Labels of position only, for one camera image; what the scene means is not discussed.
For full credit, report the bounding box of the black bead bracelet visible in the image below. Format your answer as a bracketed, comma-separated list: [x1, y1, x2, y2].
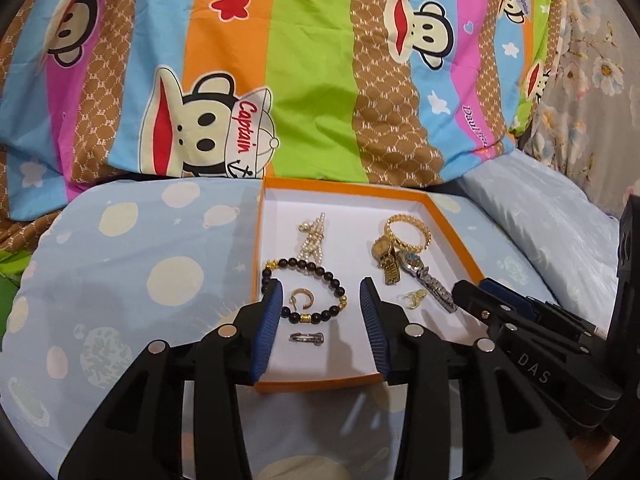
[261, 257, 349, 323]

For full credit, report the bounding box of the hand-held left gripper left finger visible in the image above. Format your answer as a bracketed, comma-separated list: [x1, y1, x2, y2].
[57, 280, 284, 480]

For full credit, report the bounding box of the green cushion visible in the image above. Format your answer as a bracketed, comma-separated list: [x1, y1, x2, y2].
[0, 245, 36, 341]

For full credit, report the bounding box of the gold chain bangle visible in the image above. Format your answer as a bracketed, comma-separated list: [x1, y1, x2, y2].
[385, 214, 432, 253]

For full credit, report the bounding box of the orange cardboard box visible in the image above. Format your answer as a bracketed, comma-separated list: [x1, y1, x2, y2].
[254, 176, 486, 393]

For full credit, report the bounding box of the grey floral cloth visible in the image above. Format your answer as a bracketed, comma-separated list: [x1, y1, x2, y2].
[520, 0, 640, 216]

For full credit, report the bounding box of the blue planet print sheet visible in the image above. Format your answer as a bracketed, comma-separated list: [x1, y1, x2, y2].
[0, 177, 611, 480]

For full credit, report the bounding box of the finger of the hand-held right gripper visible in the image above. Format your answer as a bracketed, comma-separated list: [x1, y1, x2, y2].
[480, 280, 596, 336]
[452, 281, 531, 346]

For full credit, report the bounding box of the colourful striped monkey blanket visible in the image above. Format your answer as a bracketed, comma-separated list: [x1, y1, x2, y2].
[0, 0, 566, 226]

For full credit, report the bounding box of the gold wristwatch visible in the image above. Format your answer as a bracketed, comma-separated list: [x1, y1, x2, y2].
[371, 235, 401, 286]

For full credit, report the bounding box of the white pearl bracelet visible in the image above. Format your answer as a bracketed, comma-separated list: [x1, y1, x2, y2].
[297, 215, 331, 263]

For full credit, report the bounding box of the gold hoop earring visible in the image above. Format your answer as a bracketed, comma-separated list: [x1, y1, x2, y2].
[289, 288, 317, 311]

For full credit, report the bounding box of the silver wristwatch purple face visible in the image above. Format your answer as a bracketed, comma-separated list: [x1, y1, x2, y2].
[397, 250, 458, 313]

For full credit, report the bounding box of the plain light blue quilt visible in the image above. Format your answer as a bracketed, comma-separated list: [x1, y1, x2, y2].
[460, 150, 626, 311]

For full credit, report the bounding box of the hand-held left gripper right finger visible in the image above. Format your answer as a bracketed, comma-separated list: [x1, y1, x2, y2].
[360, 277, 586, 480]

